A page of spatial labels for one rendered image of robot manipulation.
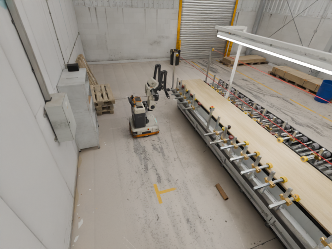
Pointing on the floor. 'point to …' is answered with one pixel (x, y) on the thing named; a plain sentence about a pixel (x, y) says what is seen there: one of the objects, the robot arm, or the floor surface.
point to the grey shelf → (81, 107)
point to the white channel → (269, 46)
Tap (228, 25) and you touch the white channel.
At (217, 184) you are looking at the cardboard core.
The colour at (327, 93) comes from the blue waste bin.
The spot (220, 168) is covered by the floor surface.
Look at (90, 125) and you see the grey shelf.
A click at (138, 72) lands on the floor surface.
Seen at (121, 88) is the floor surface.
